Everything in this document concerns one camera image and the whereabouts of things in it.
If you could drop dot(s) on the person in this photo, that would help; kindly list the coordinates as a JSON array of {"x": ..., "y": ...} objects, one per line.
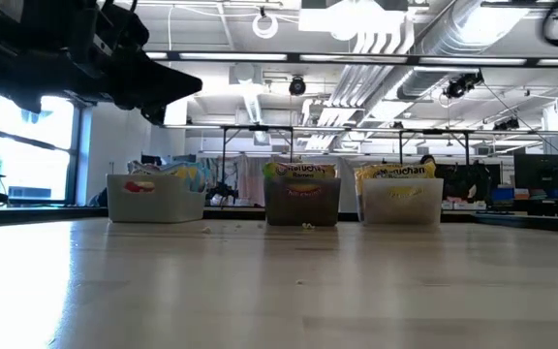
[{"x": 427, "y": 159}]

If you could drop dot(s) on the green-edged lime shrimp ramen packet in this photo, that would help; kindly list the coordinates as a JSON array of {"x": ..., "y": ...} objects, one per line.
[{"x": 303, "y": 170}]

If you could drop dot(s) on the white ceiling unit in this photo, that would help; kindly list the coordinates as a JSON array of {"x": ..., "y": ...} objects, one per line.
[{"x": 351, "y": 19}]

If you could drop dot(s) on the white noodle crumb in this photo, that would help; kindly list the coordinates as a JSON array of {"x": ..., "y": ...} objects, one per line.
[
  {"x": 308, "y": 225},
  {"x": 206, "y": 230}
]

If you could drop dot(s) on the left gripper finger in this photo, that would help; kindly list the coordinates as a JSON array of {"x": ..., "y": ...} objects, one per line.
[{"x": 158, "y": 82}]

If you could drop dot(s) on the long LED light bar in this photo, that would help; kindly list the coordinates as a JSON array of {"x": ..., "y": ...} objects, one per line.
[{"x": 235, "y": 56}]

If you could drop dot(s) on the small black monitor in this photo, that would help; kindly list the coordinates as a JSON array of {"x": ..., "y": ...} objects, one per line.
[{"x": 150, "y": 159}]

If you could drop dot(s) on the grey plastic bin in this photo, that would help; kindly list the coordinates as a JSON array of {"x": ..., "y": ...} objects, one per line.
[{"x": 303, "y": 211}]

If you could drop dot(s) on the large black monitor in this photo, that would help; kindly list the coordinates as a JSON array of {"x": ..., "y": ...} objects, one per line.
[{"x": 543, "y": 172}]

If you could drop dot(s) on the white plastic bin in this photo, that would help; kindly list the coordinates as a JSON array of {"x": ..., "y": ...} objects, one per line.
[{"x": 163, "y": 208}]

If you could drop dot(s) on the black ceiling lamp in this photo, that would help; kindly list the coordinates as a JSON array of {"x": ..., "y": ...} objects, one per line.
[
  {"x": 297, "y": 85},
  {"x": 460, "y": 86}
]

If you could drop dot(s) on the black background rig frame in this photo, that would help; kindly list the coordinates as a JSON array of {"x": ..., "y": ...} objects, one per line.
[
  {"x": 257, "y": 128},
  {"x": 434, "y": 132}
]

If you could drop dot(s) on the clear plastic bin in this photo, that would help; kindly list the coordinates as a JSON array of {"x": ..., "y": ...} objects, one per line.
[{"x": 405, "y": 211}]

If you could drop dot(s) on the yellow Maruchan ramen packet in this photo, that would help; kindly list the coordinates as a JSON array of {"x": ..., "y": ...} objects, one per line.
[{"x": 395, "y": 171}]

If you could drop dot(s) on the small black tripod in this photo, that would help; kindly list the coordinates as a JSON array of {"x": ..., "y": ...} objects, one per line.
[{"x": 223, "y": 190}]

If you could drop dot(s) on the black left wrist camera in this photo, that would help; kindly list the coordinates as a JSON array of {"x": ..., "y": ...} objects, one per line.
[{"x": 114, "y": 24}]

